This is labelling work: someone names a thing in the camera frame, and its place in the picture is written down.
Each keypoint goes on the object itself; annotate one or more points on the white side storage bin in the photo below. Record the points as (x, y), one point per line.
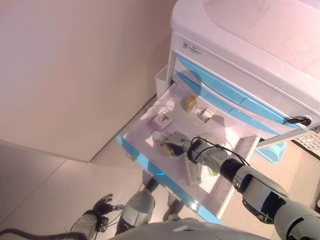
(161, 80)

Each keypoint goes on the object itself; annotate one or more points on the white medical cart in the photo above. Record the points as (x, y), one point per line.
(250, 57)

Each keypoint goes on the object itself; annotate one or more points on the black cart lock key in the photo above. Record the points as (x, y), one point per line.
(300, 121)

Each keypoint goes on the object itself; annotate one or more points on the clear foil medicine box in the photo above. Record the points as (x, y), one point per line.
(207, 115)

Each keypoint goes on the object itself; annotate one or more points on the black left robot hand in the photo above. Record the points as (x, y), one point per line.
(103, 206)

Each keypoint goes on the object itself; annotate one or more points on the grey robot torso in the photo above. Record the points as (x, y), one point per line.
(187, 230)

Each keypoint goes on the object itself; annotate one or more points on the black robot foot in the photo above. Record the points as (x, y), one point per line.
(173, 207)
(151, 185)

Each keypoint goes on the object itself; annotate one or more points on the pink medicine box red print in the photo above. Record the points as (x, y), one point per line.
(161, 120)

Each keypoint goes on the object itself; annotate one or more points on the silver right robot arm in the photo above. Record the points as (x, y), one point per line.
(262, 190)

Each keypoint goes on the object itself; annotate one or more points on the white perforated side basket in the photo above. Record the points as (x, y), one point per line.
(310, 142)

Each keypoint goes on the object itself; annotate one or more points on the blue white cart drawer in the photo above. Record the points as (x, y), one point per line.
(150, 165)
(225, 87)
(220, 101)

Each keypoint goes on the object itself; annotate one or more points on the black left robot foot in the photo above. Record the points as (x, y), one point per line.
(151, 185)

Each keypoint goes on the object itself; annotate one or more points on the silver left robot leg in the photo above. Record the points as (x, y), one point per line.
(137, 207)

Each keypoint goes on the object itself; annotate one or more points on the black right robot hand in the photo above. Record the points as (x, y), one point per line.
(180, 141)

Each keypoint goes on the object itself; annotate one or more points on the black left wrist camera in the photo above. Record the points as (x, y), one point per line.
(103, 223)

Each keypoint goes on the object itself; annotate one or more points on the white blue pill box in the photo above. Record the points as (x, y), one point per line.
(193, 175)

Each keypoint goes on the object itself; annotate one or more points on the black right robot foot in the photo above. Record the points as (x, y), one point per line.
(173, 207)

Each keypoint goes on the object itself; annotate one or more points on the blue lidded cart waste bin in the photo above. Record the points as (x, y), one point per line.
(271, 150)

